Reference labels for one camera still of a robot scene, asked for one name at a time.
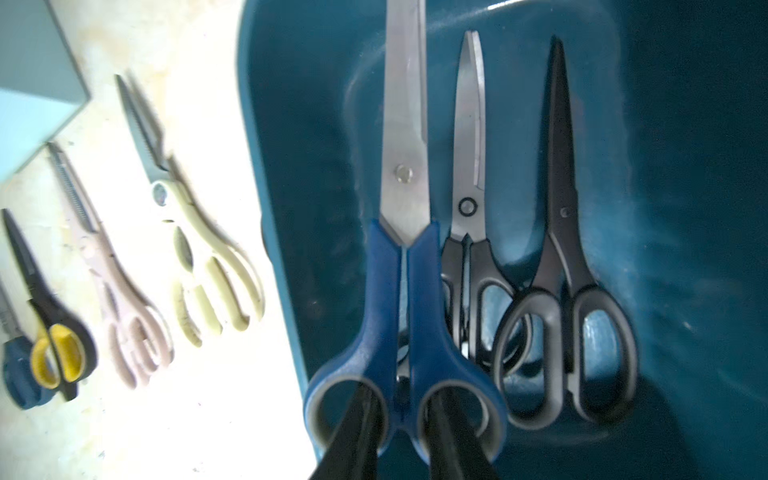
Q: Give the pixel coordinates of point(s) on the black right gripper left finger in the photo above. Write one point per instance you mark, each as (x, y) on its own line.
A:
(353, 452)

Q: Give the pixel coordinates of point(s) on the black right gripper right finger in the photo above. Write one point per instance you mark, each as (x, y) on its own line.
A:
(454, 450)

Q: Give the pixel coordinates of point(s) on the blue grey handled scissors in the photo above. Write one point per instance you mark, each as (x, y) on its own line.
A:
(403, 351)

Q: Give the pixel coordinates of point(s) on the pink kitchen scissors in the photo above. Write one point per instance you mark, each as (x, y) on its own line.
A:
(137, 343)

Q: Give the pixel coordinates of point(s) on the yellow black handled scissors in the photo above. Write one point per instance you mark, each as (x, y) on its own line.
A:
(64, 352)

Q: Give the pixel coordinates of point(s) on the cream kitchen scissors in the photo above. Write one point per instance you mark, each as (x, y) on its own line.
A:
(213, 286)

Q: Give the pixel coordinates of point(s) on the dark blue handled scissors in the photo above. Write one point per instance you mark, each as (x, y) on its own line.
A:
(17, 375)

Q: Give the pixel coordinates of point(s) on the teal plastic storage box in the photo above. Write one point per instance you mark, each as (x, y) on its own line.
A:
(669, 105)

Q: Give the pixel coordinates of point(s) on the black grey slim scissors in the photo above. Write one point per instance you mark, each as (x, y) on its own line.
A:
(469, 268)

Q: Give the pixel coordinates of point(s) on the light blue square box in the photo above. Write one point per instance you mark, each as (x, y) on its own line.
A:
(42, 88)

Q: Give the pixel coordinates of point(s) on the black grey handled scissors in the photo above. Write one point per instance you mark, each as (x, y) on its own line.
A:
(564, 292)

